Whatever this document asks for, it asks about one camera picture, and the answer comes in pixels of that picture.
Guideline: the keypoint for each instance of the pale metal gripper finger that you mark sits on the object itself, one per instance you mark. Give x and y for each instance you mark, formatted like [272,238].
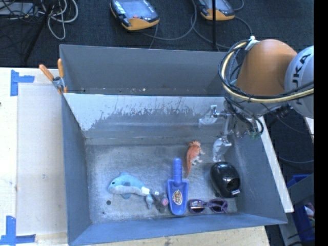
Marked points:
[214,111]
[221,147]

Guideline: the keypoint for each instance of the orange toy animal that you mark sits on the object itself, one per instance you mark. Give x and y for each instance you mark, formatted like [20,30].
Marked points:
[192,155]

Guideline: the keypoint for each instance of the black rounded plastic device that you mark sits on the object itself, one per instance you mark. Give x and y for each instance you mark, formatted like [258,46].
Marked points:
[224,178]

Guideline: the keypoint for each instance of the purple sunglasses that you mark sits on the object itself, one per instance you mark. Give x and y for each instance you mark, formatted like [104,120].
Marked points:
[205,205]

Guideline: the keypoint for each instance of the blue toy shovel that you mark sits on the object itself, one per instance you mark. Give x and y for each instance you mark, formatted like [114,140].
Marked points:
[177,191]

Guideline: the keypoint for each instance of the grey toy mouse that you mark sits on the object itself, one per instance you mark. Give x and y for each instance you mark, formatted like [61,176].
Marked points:
[161,202]

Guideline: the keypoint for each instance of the grey metal bin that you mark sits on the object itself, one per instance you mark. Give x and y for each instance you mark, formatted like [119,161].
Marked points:
[133,160]

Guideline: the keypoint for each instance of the blue plush toy dolphin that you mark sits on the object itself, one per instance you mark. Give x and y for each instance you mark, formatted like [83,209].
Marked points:
[126,184]

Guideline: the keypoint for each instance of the pale wood board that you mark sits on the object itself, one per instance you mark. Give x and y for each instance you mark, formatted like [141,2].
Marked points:
[41,150]

